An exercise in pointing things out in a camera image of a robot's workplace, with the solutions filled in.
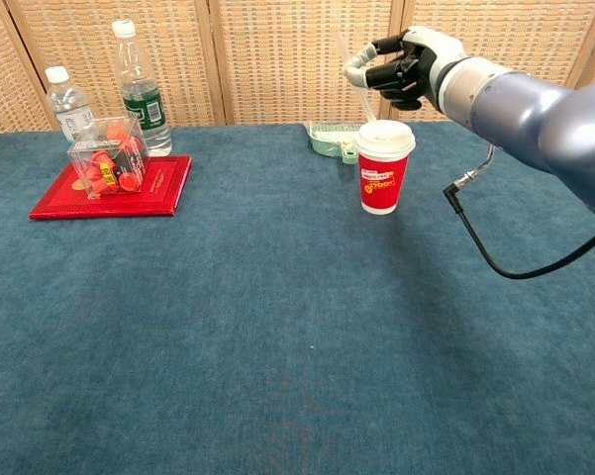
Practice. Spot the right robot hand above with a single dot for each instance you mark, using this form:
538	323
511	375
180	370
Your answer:
426	49

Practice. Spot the clear plastic straw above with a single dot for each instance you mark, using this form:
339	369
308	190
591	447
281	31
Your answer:
367	99

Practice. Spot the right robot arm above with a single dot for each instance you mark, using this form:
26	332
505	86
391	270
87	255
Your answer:
525	114

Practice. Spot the red paper cup white lid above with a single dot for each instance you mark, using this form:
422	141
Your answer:
383	173

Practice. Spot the green plastic dustpan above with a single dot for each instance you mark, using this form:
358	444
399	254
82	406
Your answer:
327	138

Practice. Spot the tall green-label water bottle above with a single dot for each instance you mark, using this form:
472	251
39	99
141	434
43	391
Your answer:
141	99

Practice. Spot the red hardcover book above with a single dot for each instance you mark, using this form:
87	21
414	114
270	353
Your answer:
163	190

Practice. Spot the clear box of red pieces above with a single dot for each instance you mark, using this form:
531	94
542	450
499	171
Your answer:
111	158

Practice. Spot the blue carpet table mat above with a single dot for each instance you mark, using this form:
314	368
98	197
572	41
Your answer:
228	321

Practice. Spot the small clear water bottle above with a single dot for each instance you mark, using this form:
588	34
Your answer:
69	109

